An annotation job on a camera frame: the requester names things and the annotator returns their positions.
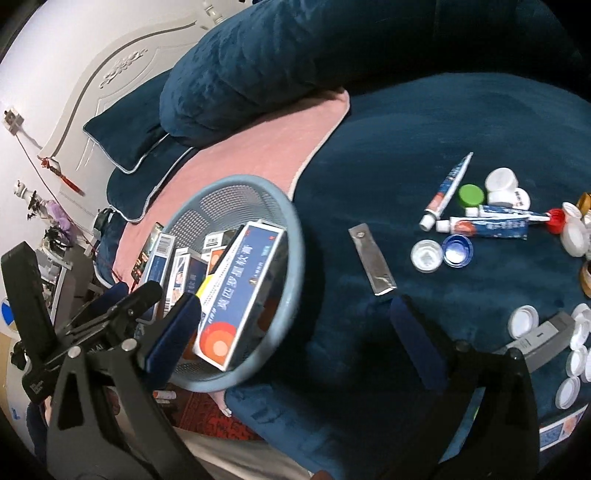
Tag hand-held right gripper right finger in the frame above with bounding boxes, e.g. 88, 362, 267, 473
369, 294, 541, 480

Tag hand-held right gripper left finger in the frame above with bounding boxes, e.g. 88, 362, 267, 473
46, 292, 213, 480

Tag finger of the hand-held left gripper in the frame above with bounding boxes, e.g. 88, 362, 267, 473
69, 282, 132, 333
55, 280, 164, 358

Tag blue white barcode box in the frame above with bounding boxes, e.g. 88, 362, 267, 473
141, 232, 177, 291

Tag blue white face photo box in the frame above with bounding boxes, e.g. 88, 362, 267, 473
168, 248, 209, 317

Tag medicine box with yellow corners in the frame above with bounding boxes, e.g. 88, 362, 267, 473
193, 220, 286, 373

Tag silver metal tube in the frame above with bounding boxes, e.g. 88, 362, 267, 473
348, 223, 398, 296

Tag orange white medicine box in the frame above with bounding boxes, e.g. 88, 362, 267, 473
208, 247, 237, 283

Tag blue-grey plastic basket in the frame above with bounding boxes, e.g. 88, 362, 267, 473
157, 174, 306, 394

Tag black printed box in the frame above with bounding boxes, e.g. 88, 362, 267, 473
131, 222, 165, 283

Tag cluttered nightstand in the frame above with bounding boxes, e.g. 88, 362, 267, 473
36, 230, 105, 319

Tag clear white bottle cap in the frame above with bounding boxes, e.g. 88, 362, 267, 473
410, 239, 445, 273

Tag red patterned rug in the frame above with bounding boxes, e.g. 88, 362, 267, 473
150, 391, 262, 441

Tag purple flowers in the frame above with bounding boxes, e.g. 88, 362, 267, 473
45, 204, 75, 232

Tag blue bottle cap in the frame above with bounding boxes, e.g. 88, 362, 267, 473
441, 234, 474, 268

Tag dark blue pillow with piping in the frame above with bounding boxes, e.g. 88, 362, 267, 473
83, 69, 175, 175
106, 134, 195, 224

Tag wide blue ointment tube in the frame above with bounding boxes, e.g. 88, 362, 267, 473
436, 215, 530, 241

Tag red tassel ornament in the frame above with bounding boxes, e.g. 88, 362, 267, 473
38, 156, 87, 195

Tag grey box with white label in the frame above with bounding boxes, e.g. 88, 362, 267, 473
494, 311, 576, 372

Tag blue white ointment tube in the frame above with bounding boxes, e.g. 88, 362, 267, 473
465, 205, 552, 223
419, 152, 474, 232

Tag large green bottle cap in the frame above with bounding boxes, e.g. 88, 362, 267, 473
458, 184, 485, 209

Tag white round jar with print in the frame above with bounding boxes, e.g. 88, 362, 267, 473
488, 187, 532, 212

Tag blue printed box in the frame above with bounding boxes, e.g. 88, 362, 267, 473
539, 410, 583, 450

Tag white round lids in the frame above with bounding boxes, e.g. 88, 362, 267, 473
485, 167, 519, 193

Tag red bottle cap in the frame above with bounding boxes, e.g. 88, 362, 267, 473
546, 208, 568, 235

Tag wide white lid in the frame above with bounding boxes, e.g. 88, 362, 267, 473
560, 218, 591, 257

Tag pink blanket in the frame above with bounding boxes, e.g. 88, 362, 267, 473
113, 89, 352, 296

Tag white carved headboard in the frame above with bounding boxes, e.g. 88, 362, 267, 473
38, 0, 262, 168

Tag large dark blue velvet pillow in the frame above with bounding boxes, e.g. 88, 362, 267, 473
159, 0, 522, 149

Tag wall socket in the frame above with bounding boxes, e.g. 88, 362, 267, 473
4, 107, 25, 136

